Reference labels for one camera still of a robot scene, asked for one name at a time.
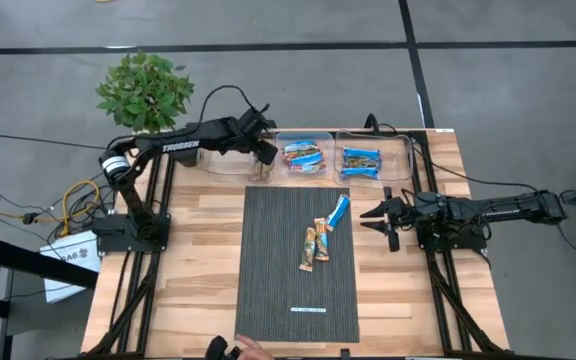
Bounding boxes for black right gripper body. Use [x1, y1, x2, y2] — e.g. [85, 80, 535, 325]
[380, 185, 419, 254]

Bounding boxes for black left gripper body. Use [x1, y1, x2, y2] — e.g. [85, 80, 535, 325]
[235, 102, 280, 167]

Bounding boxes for blue white granola bar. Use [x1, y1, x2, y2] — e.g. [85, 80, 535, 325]
[323, 194, 352, 233]

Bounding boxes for large clear plastic bin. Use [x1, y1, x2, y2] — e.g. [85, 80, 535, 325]
[198, 121, 278, 182]
[333, 128, 416, 189]

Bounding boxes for black plant pot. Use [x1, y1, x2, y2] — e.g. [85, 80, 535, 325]
[167, 147, 202, 169]

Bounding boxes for small clear plastic bin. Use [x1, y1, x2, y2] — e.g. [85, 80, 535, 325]
[273, 130, 337, 180]

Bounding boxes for green leafy plant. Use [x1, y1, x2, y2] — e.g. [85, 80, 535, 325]
[95, 49, 197, 136]

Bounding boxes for dark grey woven placemat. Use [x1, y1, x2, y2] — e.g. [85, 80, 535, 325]
[233, 185, 361, 344]

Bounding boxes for person's hand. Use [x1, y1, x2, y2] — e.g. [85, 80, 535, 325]
[235, 333, 275, 360]

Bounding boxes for white paper box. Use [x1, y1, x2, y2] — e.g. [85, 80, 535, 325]
[39, 229, 103, 305]

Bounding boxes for black beam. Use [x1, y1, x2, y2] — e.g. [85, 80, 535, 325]
[0, 234, 100, 290]

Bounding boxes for black aluminium frame rails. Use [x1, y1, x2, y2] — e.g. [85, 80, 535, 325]
[85, 130, 177, 357]
[407, 128, 512, 357]

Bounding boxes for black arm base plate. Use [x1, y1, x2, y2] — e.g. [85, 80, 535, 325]
[416, 224, 488, 253]
[98, 213, 172, 254]

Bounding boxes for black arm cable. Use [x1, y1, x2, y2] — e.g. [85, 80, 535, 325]
[362, 112, 542, 194]

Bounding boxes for thin black floor cable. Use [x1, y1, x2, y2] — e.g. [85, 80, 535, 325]
[0, 133, 119, 151]

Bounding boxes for yellow cable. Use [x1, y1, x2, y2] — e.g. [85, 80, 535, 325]
[0, 179, 102, 239]

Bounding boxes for black cable bundle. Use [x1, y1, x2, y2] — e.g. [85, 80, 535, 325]
[0, 172, 119, 246]

